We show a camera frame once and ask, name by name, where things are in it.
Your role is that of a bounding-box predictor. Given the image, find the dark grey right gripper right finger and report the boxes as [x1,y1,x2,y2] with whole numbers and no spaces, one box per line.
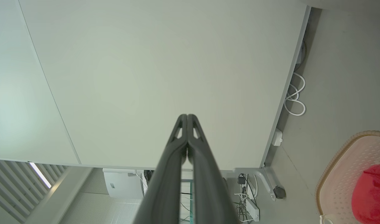
[188,114,240,224]

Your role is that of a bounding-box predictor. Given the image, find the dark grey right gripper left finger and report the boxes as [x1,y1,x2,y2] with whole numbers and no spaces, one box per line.
[132,114,188,224]

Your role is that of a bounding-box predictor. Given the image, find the red and white cloth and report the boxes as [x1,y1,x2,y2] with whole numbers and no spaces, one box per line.
[351,164,380,224]

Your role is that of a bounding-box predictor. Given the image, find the white appliance box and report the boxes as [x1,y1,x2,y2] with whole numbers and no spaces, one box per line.
[103,168,144,199]

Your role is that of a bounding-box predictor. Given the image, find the white power strip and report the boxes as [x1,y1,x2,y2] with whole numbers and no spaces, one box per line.
[246,198,260,222]

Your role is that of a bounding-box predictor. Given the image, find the grey partition foot with caster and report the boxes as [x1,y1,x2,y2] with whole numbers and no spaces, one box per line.
[233,167,286,201]

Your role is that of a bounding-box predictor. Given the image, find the small white junction box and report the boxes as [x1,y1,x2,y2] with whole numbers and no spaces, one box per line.
[271,128,283,147]

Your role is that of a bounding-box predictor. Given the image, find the white partition panel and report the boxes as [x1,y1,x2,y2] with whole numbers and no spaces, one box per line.
[0,0,312,170]

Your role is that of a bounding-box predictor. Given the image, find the white ceiling light strip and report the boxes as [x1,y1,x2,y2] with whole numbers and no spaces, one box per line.
[29,162,52,189]

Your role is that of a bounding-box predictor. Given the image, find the pink perforated laundry basket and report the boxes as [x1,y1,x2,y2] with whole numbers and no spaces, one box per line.
[316,131,380,224]

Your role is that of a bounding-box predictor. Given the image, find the white coiled cable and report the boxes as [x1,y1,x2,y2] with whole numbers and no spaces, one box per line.
[283,72,306,116]

